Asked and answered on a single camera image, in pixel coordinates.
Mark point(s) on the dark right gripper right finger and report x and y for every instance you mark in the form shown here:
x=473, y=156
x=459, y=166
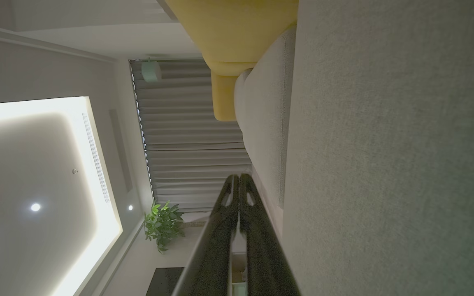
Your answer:
x=266, y=255

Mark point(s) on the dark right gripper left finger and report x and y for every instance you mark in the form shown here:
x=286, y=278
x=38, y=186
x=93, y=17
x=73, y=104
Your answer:
x=214, y=246

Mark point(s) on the green potted plant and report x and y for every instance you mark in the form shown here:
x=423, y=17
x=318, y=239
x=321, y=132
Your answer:
x=163, y=224

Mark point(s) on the grey pleated curtain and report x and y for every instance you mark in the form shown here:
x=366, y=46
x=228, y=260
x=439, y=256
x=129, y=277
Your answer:
x=187, y=139

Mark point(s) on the large grey sofa seat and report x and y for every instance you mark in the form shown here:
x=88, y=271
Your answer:
x=393, y=156

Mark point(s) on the pale green round lamp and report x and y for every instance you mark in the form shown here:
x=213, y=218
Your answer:
x=151, y=71

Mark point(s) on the yellow sofa backrest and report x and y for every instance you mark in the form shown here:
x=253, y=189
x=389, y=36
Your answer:
x=233, y=33

